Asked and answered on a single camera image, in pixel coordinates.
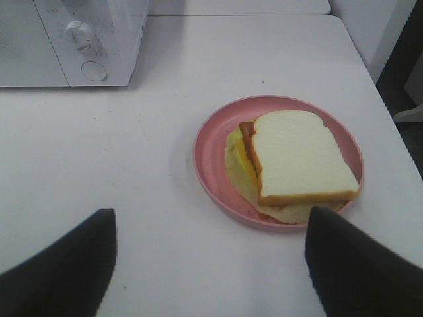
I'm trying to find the white furniture piece at right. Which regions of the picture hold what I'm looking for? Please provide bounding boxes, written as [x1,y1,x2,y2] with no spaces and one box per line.
[393,54,423,123]

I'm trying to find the white microwave knob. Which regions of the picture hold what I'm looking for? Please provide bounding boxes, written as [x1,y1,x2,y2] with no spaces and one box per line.
[63,20,102,57]

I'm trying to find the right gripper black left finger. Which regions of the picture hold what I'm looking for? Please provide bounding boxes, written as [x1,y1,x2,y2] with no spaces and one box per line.
[1,209,118,316]

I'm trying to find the pink plate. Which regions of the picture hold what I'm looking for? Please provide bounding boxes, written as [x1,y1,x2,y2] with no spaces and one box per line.
[192,96,364,233]

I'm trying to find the sandwich with lettuce and tomato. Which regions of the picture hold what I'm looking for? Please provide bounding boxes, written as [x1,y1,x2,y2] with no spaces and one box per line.
[225,110,360,225]

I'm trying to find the white microwave oven body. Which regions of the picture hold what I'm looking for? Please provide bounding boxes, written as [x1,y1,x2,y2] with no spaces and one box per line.
[34,0,150,87]

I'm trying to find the round white door button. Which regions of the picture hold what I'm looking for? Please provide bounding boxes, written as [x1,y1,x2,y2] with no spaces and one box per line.
[81,61,107,81]

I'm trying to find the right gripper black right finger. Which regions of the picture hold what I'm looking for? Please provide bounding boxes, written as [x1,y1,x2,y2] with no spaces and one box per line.
[305,207,422,316]

